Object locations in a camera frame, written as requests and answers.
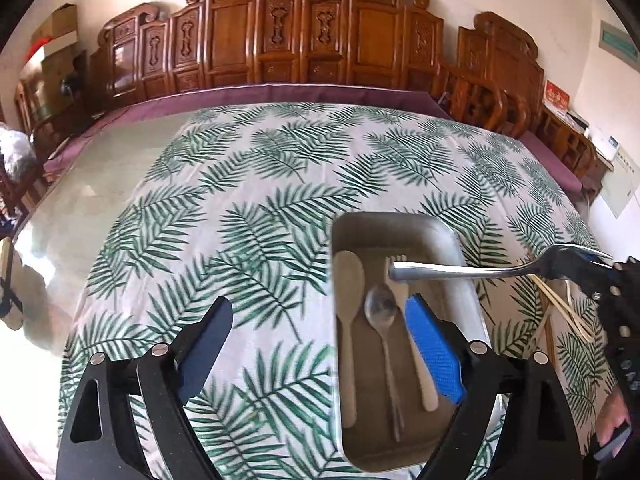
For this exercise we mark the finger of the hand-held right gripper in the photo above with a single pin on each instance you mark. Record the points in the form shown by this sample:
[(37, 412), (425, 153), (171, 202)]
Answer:
[(592, 263), (582, 280)]

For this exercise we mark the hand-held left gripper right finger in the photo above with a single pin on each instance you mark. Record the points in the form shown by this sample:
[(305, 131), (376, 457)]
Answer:
[(432, 350)]

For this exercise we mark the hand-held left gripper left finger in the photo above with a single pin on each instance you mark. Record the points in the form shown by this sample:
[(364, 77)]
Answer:
[(205, 350)]

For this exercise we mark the light bamboo chopstick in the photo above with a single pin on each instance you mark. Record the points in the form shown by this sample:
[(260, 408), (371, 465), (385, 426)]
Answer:
[(554, 304), (562, 308)]

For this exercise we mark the metal fork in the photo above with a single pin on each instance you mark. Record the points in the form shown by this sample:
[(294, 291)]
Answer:
[(450, 271)]

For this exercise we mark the metal tray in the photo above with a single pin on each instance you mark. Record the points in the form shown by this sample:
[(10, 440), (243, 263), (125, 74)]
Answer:
[(370, 240)]

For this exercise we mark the person's right hand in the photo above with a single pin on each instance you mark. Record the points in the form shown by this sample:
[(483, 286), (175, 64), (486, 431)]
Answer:
[(612, 412)]

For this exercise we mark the white plastic fork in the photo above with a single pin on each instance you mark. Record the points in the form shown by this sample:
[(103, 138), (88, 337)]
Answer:
[(429, 392)]

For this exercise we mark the small metal spoon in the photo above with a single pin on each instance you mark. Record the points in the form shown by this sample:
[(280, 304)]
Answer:
[(380, 305)]

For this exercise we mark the white plastic spoon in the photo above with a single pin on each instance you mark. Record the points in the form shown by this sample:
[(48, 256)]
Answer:
[(345, 270)]

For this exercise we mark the white boxes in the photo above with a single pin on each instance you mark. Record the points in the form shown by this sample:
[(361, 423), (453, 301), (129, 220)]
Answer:
[(602, 142)]

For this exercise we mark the wooden side table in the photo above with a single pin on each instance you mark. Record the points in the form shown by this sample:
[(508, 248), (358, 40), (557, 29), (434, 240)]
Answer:
[(565, 140)]

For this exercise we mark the leaf print tablecloth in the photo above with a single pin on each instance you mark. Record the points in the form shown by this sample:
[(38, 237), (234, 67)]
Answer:
[(250, 185)]

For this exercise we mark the red box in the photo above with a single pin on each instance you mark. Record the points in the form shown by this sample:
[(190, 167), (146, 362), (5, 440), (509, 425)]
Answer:
[(556, 94)]

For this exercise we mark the carved wooden armchair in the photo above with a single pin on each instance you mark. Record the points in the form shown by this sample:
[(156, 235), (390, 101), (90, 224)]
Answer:
[(125, 60), (500, 60)]

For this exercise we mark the grey plastic bag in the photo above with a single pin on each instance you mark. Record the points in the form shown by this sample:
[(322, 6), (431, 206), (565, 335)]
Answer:
[(15, 157)]

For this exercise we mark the dark wooden furniture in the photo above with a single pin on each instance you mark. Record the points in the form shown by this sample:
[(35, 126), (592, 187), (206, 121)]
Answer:
[(50, 110)]

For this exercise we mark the cardboard box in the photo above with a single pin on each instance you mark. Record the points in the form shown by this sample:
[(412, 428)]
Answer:
[(55, 67), (60, 20)]

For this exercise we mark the white wall panel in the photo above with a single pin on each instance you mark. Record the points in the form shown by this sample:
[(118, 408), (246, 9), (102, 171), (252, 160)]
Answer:
[(622, 185)]

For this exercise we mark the green wall sign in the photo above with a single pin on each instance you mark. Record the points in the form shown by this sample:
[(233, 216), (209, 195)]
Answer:
[(617, 42)]

